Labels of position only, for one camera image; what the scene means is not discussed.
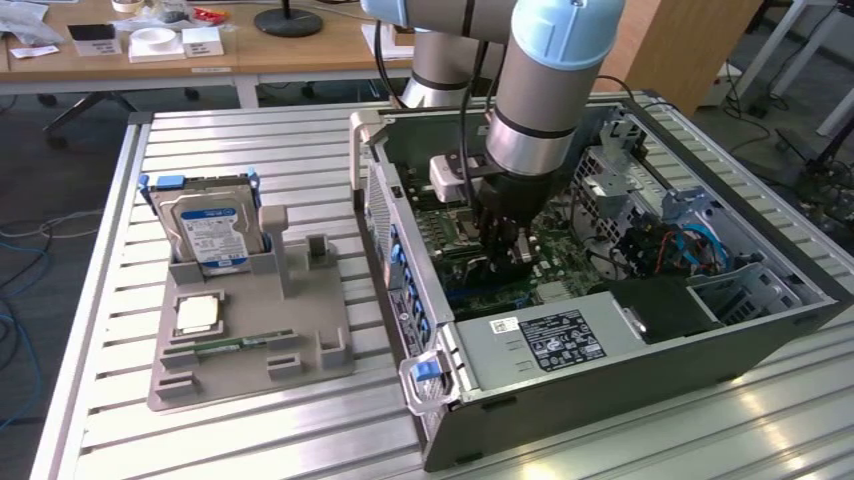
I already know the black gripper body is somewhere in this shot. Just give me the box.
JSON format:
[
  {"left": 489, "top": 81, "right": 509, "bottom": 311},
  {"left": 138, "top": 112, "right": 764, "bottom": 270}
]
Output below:
[{"left": 473, "top": 168, "right": 553, "bottom": 230}]

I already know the low-profile Nvidia graphics card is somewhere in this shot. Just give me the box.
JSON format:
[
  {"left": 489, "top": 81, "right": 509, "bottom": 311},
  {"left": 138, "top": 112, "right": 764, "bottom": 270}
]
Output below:
[{"left": 458, "top": 252, "right": 536, "bottom": 298}]

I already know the CPU socket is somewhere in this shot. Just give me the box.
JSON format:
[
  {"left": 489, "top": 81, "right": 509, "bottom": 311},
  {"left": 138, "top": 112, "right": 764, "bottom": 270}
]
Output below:
[{"left": 452, "top": 205, "right": 482, "bottom": 240}]

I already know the dark RAM stick with label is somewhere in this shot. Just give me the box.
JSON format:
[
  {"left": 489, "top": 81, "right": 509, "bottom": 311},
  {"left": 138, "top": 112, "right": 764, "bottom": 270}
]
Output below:
[{"left": 440, "top": 246, "right": 482, "bottom": 269}]

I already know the green motherboard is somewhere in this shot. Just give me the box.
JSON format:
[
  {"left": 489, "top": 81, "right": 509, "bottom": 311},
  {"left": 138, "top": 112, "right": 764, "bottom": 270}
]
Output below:
[{"left": 392, "top": 164, "right": 609, "bottom": 322}]

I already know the metal drive cage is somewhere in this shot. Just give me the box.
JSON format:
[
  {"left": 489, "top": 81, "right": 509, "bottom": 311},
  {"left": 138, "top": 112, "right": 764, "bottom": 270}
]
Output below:
[{"left": 569, "top": 114, "right": 728, "bottom": 281}]

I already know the grey power supply unit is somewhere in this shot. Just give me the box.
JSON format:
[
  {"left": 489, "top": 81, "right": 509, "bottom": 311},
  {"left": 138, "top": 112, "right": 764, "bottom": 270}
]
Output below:
[{"left": 452, "top": 292, "right": 652, "bottom": 395}]

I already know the black plastic air shroud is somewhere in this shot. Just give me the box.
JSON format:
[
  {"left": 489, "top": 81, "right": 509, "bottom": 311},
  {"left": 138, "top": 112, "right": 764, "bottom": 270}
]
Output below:
[{"left": 602, "top": 277, "right": 727, "bottom": 346}]

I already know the open black PC case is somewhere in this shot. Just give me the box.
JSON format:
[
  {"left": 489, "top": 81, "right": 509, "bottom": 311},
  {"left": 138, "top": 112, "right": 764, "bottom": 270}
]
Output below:
[{"left": 349, "top": 89, "right": 854, "bottom": 474}]

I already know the white paper stack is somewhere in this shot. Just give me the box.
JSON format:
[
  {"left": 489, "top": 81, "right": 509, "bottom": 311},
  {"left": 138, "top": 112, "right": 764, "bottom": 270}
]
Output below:
[{"left": 358, "top": 23, "right": 417, "bottom": 62}]

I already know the metal disk bay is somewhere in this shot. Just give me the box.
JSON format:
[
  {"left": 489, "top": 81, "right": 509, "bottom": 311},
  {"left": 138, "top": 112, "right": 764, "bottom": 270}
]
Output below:
[{"left": 685, "top": 252, "right": 812, "bottom": 329}]

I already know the grey parts rack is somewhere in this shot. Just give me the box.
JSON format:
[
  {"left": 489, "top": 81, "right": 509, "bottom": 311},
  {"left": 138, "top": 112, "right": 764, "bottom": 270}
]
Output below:
[{"left": 143, "top": 203, "right": 356, "bottom": 414}]

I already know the wooden cabinet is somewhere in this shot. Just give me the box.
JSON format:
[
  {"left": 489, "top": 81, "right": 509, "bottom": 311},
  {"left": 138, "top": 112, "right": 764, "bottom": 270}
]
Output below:
[{"left": 596, "top": 0, "right": 765, "bottom": 117}]

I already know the hard disk with blue label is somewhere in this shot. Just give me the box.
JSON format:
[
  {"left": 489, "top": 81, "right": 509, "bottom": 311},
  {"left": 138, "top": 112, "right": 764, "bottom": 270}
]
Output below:
[{"left": 135, "top": 167, "right": 262, "bottom": 277}]

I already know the bare green RAM stick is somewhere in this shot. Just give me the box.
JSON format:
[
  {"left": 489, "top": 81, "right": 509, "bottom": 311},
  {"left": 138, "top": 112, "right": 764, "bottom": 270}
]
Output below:
[{"left": 162, "top": 328, "right": 296, "bottom": 358}]

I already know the silver CPU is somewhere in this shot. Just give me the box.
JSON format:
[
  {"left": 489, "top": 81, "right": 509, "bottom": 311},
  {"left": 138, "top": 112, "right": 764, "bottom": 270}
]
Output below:
[{"left": 171, "top": 294, "right": 225, "bottom": 337}]

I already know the black round lamp base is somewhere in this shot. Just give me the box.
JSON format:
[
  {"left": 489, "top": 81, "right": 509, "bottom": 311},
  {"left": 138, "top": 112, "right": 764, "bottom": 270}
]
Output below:
[{"left": 252, "top": 0, "right": 325, "bottom": 39}]

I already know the white box with label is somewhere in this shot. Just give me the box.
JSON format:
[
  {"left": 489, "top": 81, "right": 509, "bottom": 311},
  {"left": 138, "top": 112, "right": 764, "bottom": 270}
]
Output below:
[{"left": 179, "top": 27, "right": 225, "bottom": 59}]

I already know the small red item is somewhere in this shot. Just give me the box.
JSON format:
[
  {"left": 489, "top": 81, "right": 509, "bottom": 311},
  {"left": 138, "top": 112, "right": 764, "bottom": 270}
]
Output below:
[{"left": 189, "top": 5, "right": 226, "bottom": 27}]

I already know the flat white box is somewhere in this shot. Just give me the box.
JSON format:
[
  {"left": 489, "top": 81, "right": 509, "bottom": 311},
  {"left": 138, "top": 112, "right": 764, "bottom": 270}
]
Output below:
[{"left": 125, "top": 42, "right": 189, "bottom": 65}]

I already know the white tape roll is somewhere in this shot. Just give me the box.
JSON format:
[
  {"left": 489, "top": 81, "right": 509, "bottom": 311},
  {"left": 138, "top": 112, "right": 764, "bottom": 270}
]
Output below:
[{"left": 129, "top": 27, "right": 175, "bottom": 52}]

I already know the black item in clear bag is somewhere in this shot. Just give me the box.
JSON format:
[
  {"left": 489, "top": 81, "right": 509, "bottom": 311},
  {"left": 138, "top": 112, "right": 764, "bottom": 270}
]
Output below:
[{"left": 142, "top": 7, "right": 193, "bottom": 27}]

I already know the black office chair base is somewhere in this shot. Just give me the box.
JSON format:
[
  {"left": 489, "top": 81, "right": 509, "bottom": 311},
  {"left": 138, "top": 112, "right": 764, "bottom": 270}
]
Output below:
[{"left": 38, "top": 87, "right": 201, "bottom": 147}]

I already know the black and white box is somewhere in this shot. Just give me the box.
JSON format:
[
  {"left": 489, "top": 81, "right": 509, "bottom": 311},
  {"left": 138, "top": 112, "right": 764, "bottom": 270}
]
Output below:
[{"left": 65, "top": 23, "right": 125, "bottom": 58}]

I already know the wooden desk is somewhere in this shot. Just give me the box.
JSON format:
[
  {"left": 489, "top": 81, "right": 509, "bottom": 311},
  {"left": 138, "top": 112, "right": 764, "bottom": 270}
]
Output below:
[{"left": 0, "top": 0, "right": 605, "bottom": 109}]

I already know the white card with red print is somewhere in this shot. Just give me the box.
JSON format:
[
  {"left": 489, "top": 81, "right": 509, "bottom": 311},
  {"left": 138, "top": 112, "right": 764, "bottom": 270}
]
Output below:
[{"left": 6, "top": 44, "right": 61, "bottom": 61}]

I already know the crumpled clear plastic bag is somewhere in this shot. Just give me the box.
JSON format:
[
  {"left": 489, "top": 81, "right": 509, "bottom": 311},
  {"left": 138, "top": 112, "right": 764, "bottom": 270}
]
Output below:
[{"left": 0, "top": 2, "right": 65, "bottom": 47}]

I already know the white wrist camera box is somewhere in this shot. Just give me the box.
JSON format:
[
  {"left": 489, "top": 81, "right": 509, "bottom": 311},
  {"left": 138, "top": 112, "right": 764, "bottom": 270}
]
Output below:
[{"left": 428, "top": 153, "right": 484, "bottom": 205}]

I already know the red and yellow wire bundle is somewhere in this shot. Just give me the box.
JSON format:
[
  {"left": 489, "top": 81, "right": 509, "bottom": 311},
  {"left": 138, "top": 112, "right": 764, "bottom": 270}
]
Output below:
[{"left": 649, "top": 229, "right": 712, "bottom": 275}]

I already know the blue wire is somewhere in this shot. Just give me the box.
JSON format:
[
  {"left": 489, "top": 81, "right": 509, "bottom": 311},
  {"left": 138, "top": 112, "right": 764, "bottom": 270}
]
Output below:
[{"left": 669, "top": 223, "right": 733, "bottom": 275}]

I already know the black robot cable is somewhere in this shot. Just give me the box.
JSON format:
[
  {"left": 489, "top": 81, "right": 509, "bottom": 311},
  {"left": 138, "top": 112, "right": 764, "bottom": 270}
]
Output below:
[{"left": 370, "top": 18, "right": 405, "bottom": 110}]

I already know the white table leg frame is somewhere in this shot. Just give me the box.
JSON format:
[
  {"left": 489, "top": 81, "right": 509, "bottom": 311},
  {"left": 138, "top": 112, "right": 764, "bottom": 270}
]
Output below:
[{"left": 729, "top": 0, "right": 854, "bottom": 137}]

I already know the blue floor cable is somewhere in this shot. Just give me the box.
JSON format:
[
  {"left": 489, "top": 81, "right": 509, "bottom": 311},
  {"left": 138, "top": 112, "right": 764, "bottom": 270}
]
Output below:
[{"left": 0, "top": 239, "right": 53, "bottom": 432}]

